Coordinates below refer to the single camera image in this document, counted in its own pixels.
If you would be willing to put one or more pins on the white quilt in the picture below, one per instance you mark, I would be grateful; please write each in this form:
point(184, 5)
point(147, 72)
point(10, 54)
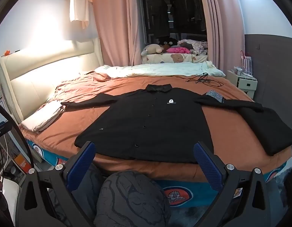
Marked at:
point(160, 69)

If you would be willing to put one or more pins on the cream padded headboard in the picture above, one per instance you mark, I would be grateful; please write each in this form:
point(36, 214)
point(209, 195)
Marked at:
point(42, 75)

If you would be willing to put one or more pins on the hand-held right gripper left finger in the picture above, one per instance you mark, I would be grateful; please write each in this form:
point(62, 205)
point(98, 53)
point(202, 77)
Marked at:
point(80, 162)

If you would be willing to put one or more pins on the striped gift bag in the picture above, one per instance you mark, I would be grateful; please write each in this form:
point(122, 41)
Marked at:
point(246, 62)

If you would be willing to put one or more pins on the dark plush toy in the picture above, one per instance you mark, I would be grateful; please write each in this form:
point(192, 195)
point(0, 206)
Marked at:
point(169, 42)

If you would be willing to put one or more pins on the bed with brown sheet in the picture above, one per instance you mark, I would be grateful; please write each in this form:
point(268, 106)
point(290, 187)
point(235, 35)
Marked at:
point(226, 137)

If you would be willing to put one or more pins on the person's leg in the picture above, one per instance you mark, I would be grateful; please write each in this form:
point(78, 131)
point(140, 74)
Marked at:
point(134, 198)
point(91, 184)

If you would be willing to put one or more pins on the orange box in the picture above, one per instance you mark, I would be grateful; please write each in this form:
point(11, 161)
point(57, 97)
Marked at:
point(22, 163)

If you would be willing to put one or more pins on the hanging cream shirt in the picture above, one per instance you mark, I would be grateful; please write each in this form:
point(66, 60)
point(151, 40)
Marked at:
point(78, 4)

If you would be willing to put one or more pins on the dark hanging garment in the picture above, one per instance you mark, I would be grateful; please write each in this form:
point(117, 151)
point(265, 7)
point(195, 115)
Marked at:
point(195, 9)
point(179, 11)
point(160, 14)

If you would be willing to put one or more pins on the person's right leg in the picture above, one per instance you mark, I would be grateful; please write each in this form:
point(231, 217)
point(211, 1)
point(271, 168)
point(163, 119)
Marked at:
point(134, 198)

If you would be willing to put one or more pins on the floral cloth pile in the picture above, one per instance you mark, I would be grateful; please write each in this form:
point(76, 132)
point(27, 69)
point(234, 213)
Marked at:
point(195, 46)

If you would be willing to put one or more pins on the white nightstand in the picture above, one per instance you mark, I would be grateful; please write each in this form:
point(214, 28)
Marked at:
point(245, 82)

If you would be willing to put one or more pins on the pink cloth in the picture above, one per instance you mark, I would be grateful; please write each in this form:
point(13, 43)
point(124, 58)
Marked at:
point(178, 50)

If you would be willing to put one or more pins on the folded black clothes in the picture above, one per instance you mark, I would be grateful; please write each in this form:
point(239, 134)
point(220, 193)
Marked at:
point(269, 130)

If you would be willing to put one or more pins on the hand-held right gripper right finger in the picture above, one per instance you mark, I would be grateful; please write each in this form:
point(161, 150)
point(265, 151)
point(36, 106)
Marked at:
point(207, 166)

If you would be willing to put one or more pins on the white pillow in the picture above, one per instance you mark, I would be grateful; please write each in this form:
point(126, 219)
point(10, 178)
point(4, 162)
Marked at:
point(43, 117)

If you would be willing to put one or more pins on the black button shirt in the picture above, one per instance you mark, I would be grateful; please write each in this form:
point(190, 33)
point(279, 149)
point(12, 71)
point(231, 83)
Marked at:
point(141, 127)

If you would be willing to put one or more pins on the person's left leg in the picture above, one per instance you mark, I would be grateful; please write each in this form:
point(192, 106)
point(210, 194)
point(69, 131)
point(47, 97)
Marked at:
point(91, 184)

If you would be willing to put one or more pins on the cream plush toy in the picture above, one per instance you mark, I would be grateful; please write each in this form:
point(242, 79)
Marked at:
point(152, 49)

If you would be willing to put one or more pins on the bear printed bedding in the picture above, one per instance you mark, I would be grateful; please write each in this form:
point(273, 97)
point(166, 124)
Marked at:
point(174, 58)

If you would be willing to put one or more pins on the pink curtain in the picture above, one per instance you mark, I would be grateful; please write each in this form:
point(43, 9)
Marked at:
point(115, 23)
point(219, 23)

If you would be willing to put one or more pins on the black white patterned cloth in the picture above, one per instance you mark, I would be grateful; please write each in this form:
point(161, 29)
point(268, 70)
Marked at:
point(215, 96)

